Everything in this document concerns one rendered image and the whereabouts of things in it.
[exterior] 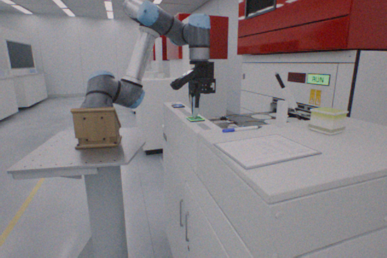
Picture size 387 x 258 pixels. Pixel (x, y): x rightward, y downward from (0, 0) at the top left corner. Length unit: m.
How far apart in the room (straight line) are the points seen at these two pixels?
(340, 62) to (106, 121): 0.98
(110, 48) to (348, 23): 8.18
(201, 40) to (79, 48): 8.16
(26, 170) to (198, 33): 0.74
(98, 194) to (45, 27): 8.25
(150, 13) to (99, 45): 7.99
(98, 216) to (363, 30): 1.31
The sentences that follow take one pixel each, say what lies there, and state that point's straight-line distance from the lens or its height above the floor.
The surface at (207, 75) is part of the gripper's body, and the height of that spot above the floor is 1.13.
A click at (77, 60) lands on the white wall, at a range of 8.83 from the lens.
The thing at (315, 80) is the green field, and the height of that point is 1.10.
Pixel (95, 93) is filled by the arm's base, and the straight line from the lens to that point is 1.03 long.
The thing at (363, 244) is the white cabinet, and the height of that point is 0.79.
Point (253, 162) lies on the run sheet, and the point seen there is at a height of 0.97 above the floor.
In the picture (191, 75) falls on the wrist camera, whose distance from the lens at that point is 0.76.
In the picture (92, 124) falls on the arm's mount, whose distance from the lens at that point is 0.99.
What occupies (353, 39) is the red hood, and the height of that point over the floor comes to 1.26.
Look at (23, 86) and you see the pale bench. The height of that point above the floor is 0.60.
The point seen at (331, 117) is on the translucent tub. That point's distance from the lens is 0.73.
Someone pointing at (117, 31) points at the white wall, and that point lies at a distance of 8.78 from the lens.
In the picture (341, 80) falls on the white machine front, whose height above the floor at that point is 1.10.
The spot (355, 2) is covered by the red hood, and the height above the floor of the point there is 1.38.
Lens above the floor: 1.17
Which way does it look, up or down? 13 degrees down
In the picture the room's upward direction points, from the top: straight up
